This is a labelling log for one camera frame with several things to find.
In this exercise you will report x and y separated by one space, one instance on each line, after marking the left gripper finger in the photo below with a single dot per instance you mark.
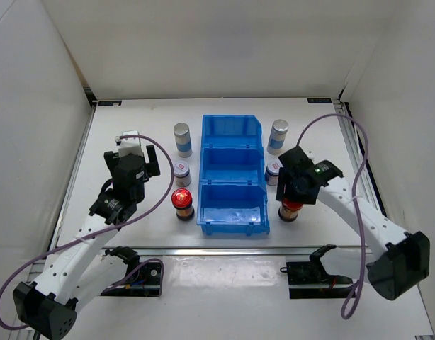
111 160
152 165

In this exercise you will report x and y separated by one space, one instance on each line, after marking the front aluminium rail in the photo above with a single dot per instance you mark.
195 251

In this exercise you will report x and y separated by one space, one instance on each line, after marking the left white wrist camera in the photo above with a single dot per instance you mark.
126 146

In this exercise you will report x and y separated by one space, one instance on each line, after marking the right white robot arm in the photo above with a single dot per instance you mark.
400 258

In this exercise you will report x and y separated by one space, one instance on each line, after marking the blue three-compartment plastic bin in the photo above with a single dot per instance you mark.
232 193

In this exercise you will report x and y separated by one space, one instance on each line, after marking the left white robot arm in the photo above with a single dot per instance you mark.
51 303

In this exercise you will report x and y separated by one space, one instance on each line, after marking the small white-lid jar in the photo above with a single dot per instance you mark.
272 172
182 174

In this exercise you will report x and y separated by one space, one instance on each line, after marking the red-lid sauce jar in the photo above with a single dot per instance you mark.
182 201
289 210

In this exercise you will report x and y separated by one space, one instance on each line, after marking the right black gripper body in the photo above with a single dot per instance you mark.
293 193

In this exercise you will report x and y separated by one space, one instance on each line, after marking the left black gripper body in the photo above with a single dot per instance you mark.
139 195

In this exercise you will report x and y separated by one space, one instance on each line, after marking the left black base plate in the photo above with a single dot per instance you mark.
144 281

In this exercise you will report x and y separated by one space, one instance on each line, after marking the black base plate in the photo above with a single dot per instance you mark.
305 282
144 281

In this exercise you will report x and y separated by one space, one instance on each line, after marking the tall silver-capped bottle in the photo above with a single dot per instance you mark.
277 136
183 140

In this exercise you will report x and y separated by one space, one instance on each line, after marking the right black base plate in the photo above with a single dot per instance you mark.
305 282

